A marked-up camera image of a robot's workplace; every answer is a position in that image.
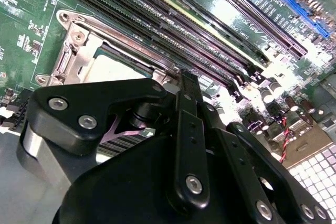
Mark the metal wire locking lever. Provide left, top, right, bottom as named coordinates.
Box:
left=76, top=19, right=184, bottom=74

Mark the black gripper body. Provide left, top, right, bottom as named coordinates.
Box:
left=52, top=102, right=253, bottom=224

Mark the silver CPU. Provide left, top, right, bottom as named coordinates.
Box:
left=88, top=48, right=155, bottom=84

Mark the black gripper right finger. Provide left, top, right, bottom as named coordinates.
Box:
left=195, top=73, right=333, bottom=224

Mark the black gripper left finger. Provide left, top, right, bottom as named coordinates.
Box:
left=17, top=69, right=211, bottom=210

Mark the metal socket cover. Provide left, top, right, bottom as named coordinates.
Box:
left=65, top=20, right=182, bottom=88

